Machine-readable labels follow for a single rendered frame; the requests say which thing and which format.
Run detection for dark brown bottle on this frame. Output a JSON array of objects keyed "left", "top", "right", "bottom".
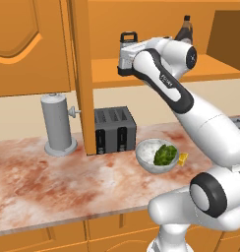
[{"left": 173, "top": 14, "right": 195, "bottom": 45}]

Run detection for orange base cupboard front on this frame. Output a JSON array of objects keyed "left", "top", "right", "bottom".
[
  {"left": 186, "top": 225, "right": 240, "bottom": 252},
  {"left": 0, "top": 220, "right": 89, "bottom": 252},
  {"left": 87, "top": 209, "right": 161, "bottom": 252}
]

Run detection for orange closed cabinet door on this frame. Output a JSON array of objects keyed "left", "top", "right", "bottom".
[{"left": 0, "top": 0, "right": 76, "bottom": 98}]

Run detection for dark grey toaster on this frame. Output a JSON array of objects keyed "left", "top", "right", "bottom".
[{"left": 93, "top": 105, "right": 138, "bottom": 157}]

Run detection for yellow wedge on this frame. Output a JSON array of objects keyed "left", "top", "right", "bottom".
[{"left": 177, "top": 152, "right": 190, "bottom": 167}]

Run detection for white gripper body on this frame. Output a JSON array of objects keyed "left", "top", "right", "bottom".
[{"left": 120, "top": 39, "right": 152, "bottom": 59}]

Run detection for orange wall cabinet with shelf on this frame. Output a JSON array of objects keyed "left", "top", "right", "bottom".
[{"left": 87, "top": 0, "right": 240, "bottom": 90}]

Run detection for grey round door knob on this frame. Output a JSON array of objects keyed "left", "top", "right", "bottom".
[{"left": 68, "top": 105, "right": 82, "bottom": 119}]

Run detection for grey salad bowl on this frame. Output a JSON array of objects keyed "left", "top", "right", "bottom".
[{"left": 135, "top": 138, "right": 180, "bottom": 175}]

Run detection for green salad leaves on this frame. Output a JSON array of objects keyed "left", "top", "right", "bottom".
[{"left": 152, "top": 144, "right": 179, "bottom": 166}]

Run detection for dark orange open cabinet door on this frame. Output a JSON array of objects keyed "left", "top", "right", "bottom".
[{"left": 206, "top": 9, "right": 240, "bottom": 83}]

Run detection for grey cylinder on round base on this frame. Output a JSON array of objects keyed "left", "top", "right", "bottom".
[{"left": 39, "top": 93, "right": 79, "bottom": 158}]

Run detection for grey cheese grater black handle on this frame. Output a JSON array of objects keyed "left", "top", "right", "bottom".
[{"left": 117, "top": 31, "right": 140, "bottom": 78}]

